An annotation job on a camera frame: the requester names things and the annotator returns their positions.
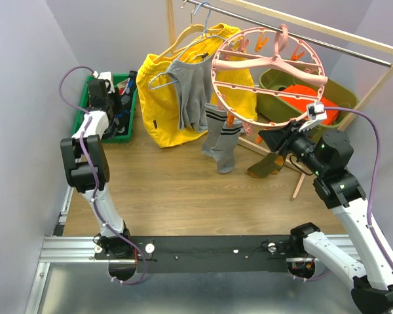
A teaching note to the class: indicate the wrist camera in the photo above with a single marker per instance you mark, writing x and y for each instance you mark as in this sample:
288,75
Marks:
316,115
104,76

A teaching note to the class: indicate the grey tank top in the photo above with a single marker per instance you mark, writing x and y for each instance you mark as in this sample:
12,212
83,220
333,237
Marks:
193,86

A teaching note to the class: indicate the orange clothes peg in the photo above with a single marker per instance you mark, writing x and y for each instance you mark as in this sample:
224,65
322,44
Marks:
259,139

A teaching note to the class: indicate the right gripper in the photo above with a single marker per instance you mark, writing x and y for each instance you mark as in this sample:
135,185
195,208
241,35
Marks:
280,140

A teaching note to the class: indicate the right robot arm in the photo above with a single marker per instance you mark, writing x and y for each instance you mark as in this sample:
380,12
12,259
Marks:
369,278

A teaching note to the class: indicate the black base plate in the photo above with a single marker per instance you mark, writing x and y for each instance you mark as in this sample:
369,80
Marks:
212,254

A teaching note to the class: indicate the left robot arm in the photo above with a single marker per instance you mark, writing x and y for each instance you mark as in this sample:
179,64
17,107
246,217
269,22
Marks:
87,169

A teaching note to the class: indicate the metal hanging rail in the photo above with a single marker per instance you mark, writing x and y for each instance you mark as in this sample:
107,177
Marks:
301,37

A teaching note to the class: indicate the yellow shorts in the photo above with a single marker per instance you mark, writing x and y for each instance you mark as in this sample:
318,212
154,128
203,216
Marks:
158,99

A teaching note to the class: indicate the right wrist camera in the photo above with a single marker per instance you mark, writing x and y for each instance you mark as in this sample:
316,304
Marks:
316,115

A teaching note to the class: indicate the olive green plastic bin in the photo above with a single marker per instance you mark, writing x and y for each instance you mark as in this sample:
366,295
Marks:
280,109

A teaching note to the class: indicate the black patterned sock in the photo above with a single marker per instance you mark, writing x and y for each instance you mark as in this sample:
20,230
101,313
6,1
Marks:
120,128

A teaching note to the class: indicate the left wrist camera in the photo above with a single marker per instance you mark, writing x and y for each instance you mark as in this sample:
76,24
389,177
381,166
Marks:
104,76

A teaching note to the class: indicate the olive striped sock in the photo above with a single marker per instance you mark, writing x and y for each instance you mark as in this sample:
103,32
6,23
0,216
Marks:
254,170
271,165

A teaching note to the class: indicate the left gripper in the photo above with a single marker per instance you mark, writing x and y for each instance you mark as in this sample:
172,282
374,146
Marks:
117,106

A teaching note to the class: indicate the pink round clip hanger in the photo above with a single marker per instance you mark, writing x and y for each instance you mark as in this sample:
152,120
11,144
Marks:
227,59

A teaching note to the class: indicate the wooden clothes hanger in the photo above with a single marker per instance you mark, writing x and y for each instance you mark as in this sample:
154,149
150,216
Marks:
191,29

